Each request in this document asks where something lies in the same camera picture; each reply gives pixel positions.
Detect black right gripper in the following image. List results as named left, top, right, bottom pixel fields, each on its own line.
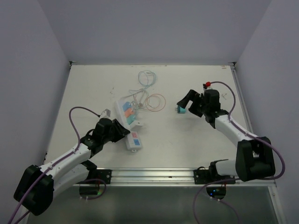
left=177, top=90, right=208, bottom=118

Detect white power strip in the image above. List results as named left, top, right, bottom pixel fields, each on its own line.
left=114, top=99, right=142, bottom=153

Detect dark teal plug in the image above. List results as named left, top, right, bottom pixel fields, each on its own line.
left=175, top=106, right=186, bottom=114

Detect white plug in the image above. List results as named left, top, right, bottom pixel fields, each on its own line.
left=130, top=120, right=143, bottom=131

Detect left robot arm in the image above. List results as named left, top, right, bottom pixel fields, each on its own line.
left=14, top=118, right=130, bottom=216

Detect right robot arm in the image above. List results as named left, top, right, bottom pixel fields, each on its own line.
left=177, top=89, right=276, bottom=183

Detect salmon pink plug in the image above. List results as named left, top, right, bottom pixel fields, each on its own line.
left=124, top=108, right=135, bottom=118

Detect light blue plug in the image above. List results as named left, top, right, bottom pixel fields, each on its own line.
left=122, top=102, right=132, bottom=112

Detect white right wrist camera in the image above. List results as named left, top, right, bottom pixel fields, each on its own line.
left=203, top=82, right=213, bottom=91

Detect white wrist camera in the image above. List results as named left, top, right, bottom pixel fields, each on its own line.
left=203, top=82, right=213, bottom=91
left=99, top=109, right=111, bottom=119

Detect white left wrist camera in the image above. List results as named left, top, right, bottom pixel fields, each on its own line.
left=99, top=109, right=111, bottom=119

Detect thin coloured charger cables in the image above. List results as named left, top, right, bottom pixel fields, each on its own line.
left=119, top=70, right=167, bottom=115

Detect aluminium mounting rail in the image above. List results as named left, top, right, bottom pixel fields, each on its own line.
left=70, top=167, right=278, bottom=187

